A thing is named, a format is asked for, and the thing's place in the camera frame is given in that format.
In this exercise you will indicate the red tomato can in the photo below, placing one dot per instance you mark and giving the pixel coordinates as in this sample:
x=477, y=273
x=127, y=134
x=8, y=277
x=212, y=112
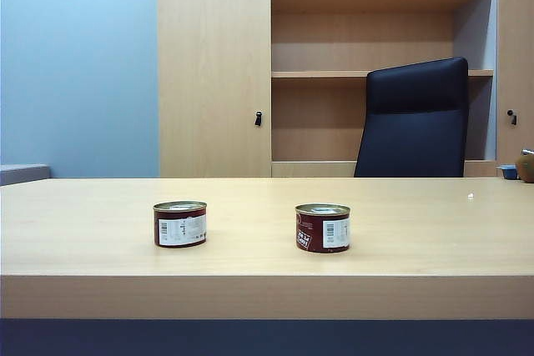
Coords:
x=321, y=231
x=179, y=227

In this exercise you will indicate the black cabinet key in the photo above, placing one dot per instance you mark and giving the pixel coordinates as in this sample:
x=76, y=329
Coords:
x=512, y=117
x=258, y=118

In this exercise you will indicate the light wooden shelf cabinet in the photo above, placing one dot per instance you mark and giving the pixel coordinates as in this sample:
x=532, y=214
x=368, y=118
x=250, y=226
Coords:
x=213, y=60

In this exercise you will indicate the dark blue office chair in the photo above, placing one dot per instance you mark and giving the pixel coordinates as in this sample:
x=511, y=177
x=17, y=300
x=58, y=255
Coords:
x=413, y=122

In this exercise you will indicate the small blue container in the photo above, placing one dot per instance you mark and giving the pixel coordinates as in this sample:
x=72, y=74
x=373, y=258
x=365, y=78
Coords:
x=508, y=171

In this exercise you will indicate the grey ledge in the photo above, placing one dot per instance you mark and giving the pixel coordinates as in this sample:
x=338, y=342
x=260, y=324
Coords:
x=23, y=172

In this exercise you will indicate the brown round object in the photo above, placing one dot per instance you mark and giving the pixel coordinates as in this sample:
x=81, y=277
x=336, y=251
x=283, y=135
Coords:
x=526, y=166

